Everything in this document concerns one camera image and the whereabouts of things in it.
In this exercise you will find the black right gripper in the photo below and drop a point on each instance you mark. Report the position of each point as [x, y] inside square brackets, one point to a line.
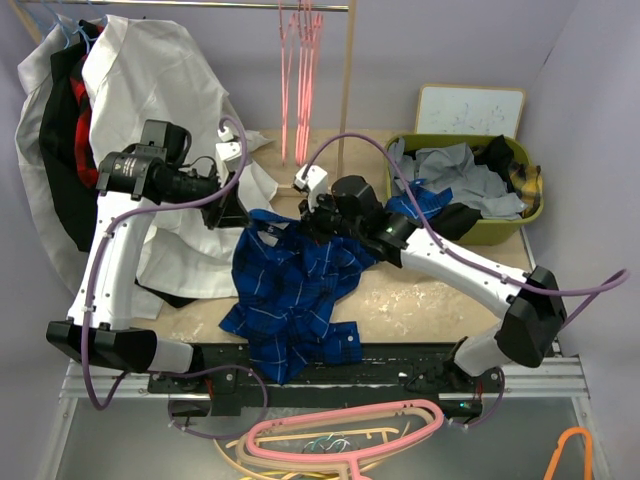
[310, 223]

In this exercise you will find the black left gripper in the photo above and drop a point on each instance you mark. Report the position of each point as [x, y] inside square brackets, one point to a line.
[227, 211]

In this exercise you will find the blue plaid shirt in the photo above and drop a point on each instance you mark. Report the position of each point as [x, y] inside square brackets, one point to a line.
[287, 286]

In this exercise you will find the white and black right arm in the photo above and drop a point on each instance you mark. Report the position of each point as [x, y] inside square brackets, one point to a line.
[528, 321]

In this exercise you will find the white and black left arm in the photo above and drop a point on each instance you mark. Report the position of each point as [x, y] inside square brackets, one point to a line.
[134, 185]

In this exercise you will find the white hanging shirt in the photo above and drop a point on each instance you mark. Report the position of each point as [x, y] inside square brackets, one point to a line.
[136, 70]

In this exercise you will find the pink hanger in foreground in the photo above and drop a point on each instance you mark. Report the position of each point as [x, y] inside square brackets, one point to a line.
[350, 425]

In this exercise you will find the red plaid hanging shirt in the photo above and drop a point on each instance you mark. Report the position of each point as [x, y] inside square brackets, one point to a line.
[84, 159]

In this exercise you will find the blue hanger hooks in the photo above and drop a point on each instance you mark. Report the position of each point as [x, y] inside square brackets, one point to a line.
[74, 27]

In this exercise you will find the yellow hanger in foreground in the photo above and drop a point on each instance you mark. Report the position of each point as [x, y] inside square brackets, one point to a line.
[289, 475]

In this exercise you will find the black and yellow garment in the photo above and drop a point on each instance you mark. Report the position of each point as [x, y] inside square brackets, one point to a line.
[520, 170]

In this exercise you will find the small whiteboard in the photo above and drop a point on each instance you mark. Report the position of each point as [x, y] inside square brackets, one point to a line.
[471, 110]

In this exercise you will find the green laundry basket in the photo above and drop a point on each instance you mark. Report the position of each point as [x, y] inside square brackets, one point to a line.
[500, 232]

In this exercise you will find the black hanging garment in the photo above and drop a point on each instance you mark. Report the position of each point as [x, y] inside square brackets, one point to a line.
[74, 204]

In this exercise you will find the pink hangers on rack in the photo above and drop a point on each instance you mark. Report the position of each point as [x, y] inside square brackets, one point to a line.
[300, 40]

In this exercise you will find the metal hanging rod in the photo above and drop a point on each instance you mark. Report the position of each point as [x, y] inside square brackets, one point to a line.
[200, 5]

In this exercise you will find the wooden garment rack frame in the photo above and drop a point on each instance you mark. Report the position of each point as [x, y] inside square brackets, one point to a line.
[284, 190]

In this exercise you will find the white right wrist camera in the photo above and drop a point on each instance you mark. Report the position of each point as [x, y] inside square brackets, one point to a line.
[312, 181]

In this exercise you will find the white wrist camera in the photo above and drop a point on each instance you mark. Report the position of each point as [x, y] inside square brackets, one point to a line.
[312, 181]
[228, 153]

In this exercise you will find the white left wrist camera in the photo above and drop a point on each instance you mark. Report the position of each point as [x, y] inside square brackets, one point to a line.
[228, 153]

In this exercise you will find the aluminium frame rail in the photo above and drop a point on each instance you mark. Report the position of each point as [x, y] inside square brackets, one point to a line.
[132, 439]

